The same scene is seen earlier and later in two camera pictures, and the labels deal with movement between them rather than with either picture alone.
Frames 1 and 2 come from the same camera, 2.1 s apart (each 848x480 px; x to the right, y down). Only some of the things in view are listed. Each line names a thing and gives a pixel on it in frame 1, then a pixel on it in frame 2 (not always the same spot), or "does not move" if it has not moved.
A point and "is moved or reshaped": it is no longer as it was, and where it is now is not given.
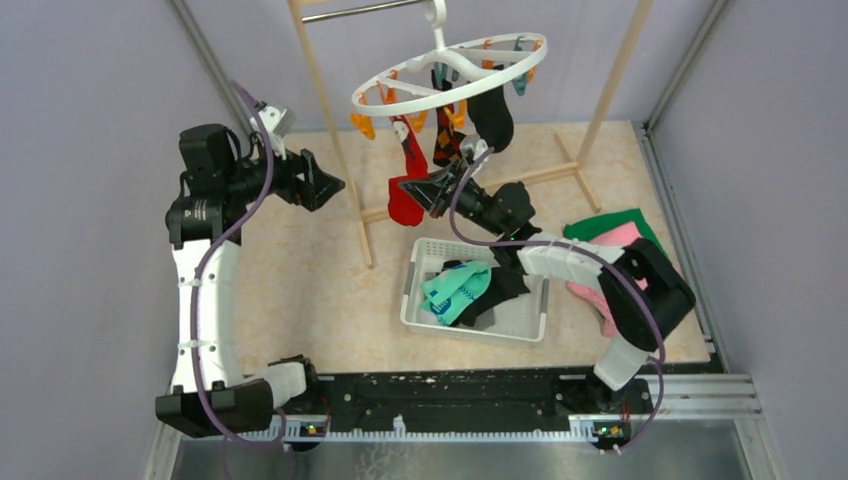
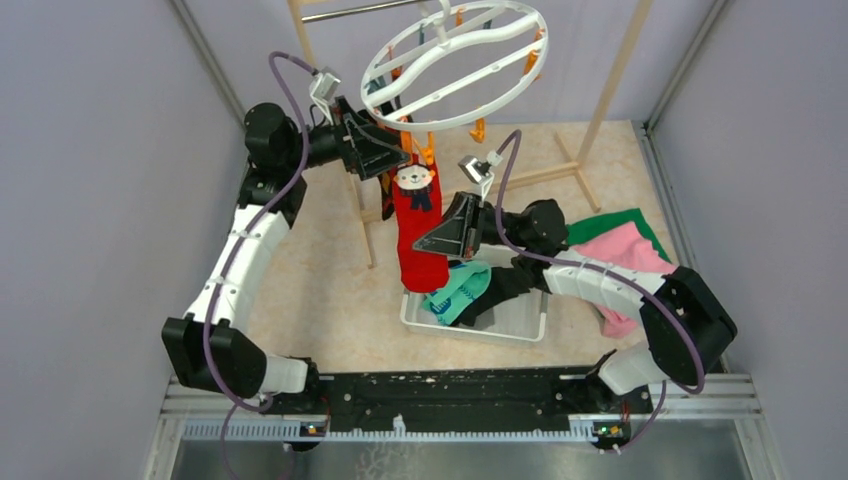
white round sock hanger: x=442 y=59 is moved or reshaped
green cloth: x=589 y=228 does not move
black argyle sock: x=448 y=143 → x=388 y=191
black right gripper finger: x=431 y=192 → x=453 y=233
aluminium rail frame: x=728 y=395 does not move
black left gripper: x=313 y=188 → x=371 y=150
